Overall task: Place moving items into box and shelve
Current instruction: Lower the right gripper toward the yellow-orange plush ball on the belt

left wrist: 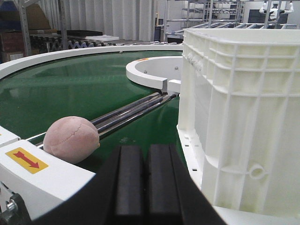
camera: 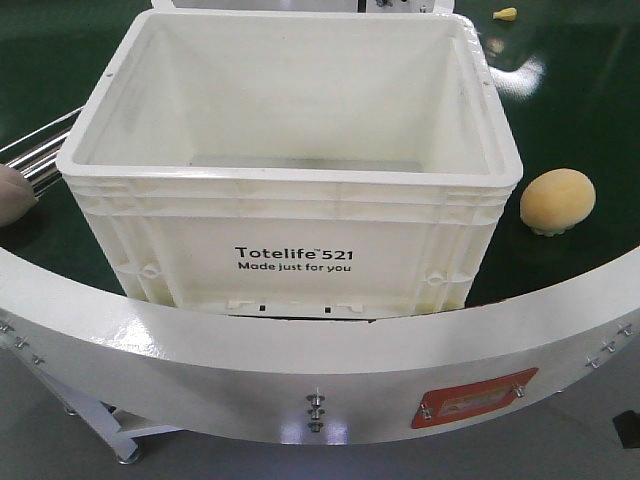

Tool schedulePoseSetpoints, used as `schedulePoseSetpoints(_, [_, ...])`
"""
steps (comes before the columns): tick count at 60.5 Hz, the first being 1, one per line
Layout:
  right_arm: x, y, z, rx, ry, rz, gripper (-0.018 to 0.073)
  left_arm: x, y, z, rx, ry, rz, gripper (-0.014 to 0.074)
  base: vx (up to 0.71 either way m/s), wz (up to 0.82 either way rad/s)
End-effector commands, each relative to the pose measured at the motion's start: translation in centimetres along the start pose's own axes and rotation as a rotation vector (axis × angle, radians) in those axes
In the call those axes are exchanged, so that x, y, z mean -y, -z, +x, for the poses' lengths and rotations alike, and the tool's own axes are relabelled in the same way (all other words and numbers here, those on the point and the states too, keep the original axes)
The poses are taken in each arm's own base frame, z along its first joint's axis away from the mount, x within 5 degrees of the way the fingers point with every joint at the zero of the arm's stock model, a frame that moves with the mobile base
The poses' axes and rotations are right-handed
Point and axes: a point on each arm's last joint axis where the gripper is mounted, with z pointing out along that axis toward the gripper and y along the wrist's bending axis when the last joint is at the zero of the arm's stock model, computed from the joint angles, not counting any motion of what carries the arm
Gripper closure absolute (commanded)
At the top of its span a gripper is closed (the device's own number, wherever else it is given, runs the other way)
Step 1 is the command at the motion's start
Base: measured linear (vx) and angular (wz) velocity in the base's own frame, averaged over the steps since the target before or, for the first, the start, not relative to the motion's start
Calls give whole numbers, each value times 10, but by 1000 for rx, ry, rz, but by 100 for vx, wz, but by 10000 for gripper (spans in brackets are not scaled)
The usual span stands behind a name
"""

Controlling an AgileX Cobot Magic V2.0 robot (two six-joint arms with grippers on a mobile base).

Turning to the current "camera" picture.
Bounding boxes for white conveyor support leg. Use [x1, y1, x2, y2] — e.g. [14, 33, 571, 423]
[41, 374, 180, 465]

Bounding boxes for white machine frame behind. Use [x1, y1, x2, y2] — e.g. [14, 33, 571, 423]
[151, 0, 455, 14]

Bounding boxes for small yellow plush toy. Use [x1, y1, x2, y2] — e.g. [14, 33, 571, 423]
[492, 7, 518, 22]

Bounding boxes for pink plush fruit toy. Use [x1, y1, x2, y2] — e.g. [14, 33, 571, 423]
[0, 165, 37, 227]

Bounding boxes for steel roller rails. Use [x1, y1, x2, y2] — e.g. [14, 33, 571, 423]
[1, 105, 83, 198]

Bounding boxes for white plastic tote box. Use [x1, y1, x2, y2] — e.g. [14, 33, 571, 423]
[57, 9, 523, 319]

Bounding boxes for white curved conveyor rim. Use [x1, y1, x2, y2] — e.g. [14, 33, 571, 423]
[1, 251, 639, 445]

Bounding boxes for yellow plush fruit toy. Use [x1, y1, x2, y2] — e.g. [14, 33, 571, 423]
[519, 168, 596, 237]

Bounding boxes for orange warning label plate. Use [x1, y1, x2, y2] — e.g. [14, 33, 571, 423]
[411, 367, 539, 429]

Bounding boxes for black box on floor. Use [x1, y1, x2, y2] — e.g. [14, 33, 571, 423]
[612, 410, 640, 449]

